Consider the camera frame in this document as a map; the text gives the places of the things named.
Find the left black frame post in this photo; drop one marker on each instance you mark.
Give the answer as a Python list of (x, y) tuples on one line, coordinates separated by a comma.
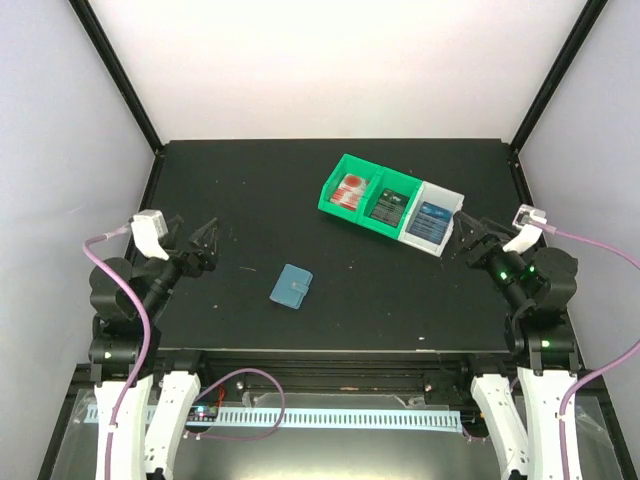
[(101, 43)]

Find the right black frame post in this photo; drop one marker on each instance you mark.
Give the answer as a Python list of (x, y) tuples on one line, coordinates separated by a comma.
[(577, 36)]

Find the white slotted cable duct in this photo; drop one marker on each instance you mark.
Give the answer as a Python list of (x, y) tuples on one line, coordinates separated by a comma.
[(332, 418)]

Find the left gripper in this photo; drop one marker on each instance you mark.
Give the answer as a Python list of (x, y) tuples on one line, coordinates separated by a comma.
[(205, 258)]

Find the white bin with blue cards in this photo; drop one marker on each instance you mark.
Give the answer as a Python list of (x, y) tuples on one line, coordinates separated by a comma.
[(438, 196)]

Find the green bin with black cards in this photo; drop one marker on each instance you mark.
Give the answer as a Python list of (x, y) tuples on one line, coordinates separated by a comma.
[(399, 182)]

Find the black credit card stack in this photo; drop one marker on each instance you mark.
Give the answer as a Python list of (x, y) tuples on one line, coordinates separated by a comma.
[(389, 207)]

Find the blue credit card stack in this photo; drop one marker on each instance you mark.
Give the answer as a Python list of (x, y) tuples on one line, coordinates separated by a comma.
[(430, 223)]

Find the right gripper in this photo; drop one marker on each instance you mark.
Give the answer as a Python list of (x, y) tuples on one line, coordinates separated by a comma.
[(478, 236)]

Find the left small circuit board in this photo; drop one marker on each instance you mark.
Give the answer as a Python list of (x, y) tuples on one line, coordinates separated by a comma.
[(202, 415)]

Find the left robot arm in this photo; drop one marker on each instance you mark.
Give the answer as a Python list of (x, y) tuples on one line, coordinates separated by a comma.
[(143, 403)]

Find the black frame post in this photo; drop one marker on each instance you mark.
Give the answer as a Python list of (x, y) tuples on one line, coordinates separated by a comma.
[(101, 43), (577, 36)]

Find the red white credit card stack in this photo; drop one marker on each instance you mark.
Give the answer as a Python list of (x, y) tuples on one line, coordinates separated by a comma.
[(350, 191)]

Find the green bin with red cards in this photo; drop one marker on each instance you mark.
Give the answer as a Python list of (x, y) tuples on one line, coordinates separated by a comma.
[(348, 164)]

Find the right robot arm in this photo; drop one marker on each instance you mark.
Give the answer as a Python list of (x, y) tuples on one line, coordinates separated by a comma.
[(537, 284)]

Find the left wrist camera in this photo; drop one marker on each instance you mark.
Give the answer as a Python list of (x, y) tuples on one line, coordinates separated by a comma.
[(148, 228)]

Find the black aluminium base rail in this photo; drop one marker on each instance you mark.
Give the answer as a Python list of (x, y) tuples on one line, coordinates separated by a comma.
[(435, 378)]

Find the blue card holder wallet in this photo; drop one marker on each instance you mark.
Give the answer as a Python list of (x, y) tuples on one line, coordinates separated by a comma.
[(291, 286)]

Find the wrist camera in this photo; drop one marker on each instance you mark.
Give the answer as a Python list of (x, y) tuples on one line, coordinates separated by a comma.
[(148, 228), (527, 221)]

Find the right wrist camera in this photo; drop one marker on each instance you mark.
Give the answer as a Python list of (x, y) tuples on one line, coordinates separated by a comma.
[(527, 221)]

